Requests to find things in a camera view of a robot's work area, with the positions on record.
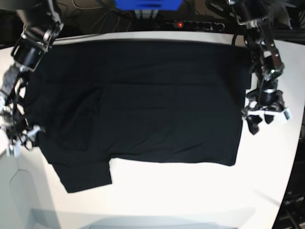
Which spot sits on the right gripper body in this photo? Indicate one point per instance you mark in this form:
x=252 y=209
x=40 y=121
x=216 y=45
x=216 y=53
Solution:
x=19 y=135

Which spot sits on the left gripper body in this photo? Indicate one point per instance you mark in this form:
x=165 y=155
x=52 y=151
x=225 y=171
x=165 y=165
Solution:
x=264 y=103

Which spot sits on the black T-shirt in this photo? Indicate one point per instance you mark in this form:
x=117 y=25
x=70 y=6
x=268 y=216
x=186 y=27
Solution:
x=152 y=101

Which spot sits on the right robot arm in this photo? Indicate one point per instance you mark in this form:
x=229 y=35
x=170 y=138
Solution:
x=42 y=25

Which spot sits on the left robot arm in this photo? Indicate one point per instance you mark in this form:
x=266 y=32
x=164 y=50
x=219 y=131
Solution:
x=266 y=61

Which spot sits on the black power strip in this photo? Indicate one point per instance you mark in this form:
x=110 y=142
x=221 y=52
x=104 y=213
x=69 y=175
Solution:
x=192 y=26

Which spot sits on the blue box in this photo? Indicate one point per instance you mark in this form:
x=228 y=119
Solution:
x=148 y=4

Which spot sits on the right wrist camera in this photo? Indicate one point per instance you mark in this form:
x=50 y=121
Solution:
x=13 y=150

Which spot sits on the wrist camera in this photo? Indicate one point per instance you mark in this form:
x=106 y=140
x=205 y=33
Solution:
x=285 y=115
x=13 y=150

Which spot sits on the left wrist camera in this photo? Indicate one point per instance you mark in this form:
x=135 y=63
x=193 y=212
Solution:
x=285 y=115

